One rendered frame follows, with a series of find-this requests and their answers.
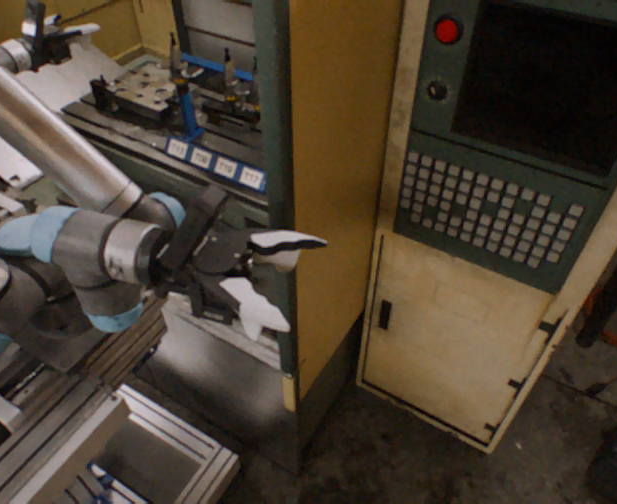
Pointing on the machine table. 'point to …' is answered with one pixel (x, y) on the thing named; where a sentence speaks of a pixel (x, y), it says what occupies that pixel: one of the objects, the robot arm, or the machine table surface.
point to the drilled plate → (141, 102)
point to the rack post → (188, 118)
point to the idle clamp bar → (229, 114)
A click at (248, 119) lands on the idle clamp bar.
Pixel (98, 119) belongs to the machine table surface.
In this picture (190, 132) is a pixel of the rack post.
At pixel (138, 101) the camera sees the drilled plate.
